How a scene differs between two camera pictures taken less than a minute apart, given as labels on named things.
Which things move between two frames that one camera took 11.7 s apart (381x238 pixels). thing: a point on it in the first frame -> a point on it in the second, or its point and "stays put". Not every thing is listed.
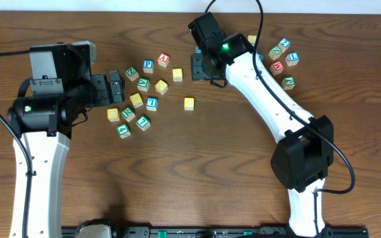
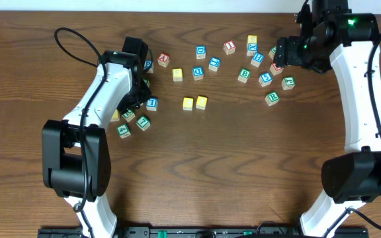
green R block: (127, 114) stays put
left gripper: (110, 87) -> (139, 99)
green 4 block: (123, 131) stays put
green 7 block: (143, 123) stays put
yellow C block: (188, 103) stays put
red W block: (276, 68) stays put
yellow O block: (161, 86) -> (201, 102)
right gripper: (201, 66) -> (280, 52)
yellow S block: (177, 75) stays put
